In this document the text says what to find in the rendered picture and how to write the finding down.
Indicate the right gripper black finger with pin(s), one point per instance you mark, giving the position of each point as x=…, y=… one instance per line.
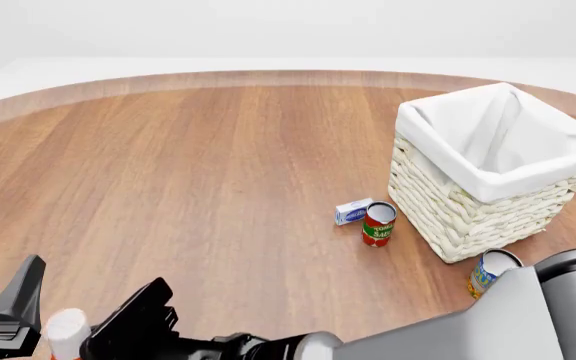
x=130, y=318

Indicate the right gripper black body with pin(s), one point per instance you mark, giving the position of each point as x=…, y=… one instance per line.
x=188, y=347

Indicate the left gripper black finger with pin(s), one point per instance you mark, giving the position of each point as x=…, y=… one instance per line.
x=20, y=296

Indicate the silver-grey right robot arm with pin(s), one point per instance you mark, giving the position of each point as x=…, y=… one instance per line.
x=468, y=333

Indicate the white woven basket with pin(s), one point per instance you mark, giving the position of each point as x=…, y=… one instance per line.
x=473, y=221

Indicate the white cloth basket liner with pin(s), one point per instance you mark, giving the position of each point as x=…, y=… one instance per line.
x=493, y=142

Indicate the small white blue box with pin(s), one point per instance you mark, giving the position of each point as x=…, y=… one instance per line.
x=350, y=215

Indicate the red tomato sauce can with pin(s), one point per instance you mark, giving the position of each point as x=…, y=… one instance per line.
x=379, y=228

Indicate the blue yellow food can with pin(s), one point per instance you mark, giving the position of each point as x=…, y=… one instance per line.
x=483, y=279

